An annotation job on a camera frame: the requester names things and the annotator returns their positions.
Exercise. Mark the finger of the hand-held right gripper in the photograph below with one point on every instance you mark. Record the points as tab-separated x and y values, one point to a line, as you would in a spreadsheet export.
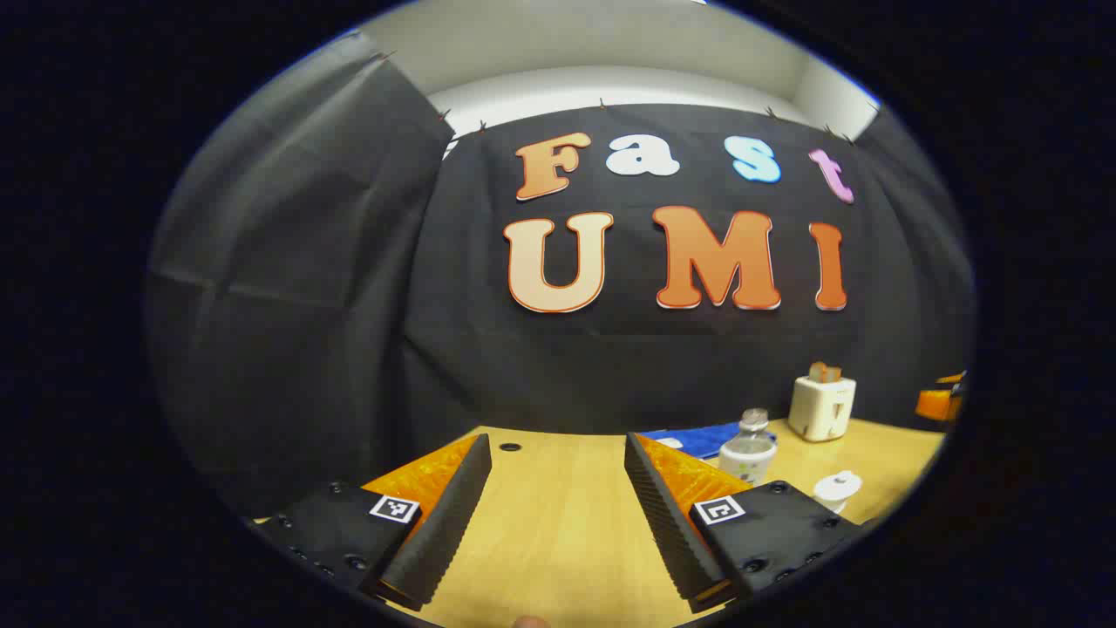
952	378
937	405

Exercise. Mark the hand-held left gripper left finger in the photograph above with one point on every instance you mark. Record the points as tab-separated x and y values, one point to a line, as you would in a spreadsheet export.
445	515

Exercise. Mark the blue folded towel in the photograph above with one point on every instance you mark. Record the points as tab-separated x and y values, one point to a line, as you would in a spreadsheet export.
697	439

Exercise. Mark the cream toaster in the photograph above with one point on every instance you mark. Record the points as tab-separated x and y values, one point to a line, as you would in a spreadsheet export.
819	408

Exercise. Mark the white green water bottle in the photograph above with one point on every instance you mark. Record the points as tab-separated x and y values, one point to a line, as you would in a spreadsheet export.
748	455

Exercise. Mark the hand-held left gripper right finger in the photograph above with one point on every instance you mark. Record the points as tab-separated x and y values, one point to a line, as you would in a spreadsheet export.
667	515

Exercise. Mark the black backdrop cloth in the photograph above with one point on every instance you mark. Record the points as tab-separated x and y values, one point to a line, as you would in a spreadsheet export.
366	288

